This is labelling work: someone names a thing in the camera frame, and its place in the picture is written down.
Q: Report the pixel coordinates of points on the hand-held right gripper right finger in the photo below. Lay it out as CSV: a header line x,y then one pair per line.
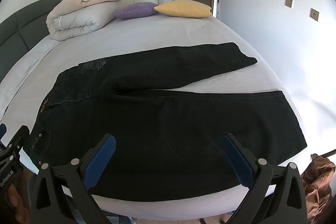
x,y
237,161

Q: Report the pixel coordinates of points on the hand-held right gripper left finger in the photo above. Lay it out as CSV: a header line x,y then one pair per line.
x,y
101,161

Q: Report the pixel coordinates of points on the purple pillow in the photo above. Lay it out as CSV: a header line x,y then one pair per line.
x,y
136,10

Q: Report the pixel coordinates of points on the brown crumpled cloth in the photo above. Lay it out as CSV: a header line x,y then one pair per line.
x,y
317,182

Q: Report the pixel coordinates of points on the brass wall socket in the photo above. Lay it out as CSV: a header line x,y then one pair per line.
x,y
314,14
289,2

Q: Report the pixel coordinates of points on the dark curved rod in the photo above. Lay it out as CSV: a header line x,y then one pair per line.
x,y
329,153

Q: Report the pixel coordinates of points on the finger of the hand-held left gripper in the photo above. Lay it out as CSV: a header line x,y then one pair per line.
x,y
2,131
18,140

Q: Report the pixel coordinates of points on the black pants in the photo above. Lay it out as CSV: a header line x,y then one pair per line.
x,y
157,121

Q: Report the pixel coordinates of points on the grey-green padded headboard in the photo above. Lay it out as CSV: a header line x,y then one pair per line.
x,y
15,29

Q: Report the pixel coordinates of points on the person's left hand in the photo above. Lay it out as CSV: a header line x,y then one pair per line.
x,y
15,204

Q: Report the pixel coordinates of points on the yellow pillow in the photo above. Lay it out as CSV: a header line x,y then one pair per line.
x,y
183,8

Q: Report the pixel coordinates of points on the folded beige duvet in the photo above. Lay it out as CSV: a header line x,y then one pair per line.
x,y
78,19

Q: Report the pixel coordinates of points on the bed with white sheet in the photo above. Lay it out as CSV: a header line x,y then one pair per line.
x,y
157,29

